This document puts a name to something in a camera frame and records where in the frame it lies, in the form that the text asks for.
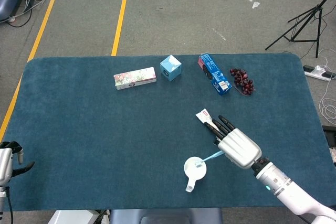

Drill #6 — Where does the white coiled cable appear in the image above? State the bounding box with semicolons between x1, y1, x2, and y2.
317;48;336;120

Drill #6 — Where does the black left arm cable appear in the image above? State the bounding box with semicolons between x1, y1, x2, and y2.
4;186;13;224

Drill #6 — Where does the red grape bunch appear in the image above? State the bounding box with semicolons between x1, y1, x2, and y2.
229;68;256;97

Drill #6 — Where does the light blue toothbrush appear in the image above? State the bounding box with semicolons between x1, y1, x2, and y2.
195;150;225;167

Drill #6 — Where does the blue table mat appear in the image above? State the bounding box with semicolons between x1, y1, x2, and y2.
0;52;332;212

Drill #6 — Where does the blue rectangular package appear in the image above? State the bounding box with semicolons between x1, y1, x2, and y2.
197;52;233;97

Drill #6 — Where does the white power strip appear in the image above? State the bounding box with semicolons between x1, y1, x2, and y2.
303;64;336;82

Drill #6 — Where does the light blue cube box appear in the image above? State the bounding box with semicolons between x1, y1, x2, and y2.
160;55;182;82

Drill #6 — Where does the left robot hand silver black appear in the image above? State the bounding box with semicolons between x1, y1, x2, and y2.
0;141;35;186

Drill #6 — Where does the black tripod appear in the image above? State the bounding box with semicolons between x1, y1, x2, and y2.
265;0;336;59

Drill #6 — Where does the floral toothpaste tube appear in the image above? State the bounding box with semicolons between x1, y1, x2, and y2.
195;108;220;133

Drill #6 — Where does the floral rectangular box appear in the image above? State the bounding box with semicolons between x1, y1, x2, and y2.
113;67;158;91

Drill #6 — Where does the black case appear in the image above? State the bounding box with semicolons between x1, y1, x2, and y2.
322;125;336;146

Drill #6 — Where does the white base panel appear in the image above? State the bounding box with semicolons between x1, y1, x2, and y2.
48;209;98;224

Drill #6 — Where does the light blue cup with handle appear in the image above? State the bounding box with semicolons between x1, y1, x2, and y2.
183;156;208;193

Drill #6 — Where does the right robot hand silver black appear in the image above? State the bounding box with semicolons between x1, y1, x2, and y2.
203;115;263;169

